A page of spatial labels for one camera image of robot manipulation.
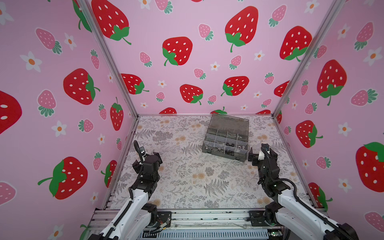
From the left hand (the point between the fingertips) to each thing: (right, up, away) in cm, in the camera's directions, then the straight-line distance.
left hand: (147, 156), depth 83 cm
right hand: (+63, +4, -2) cm, 63 cm away
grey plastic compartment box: (+49, +10, +19) cm, 53 cm away
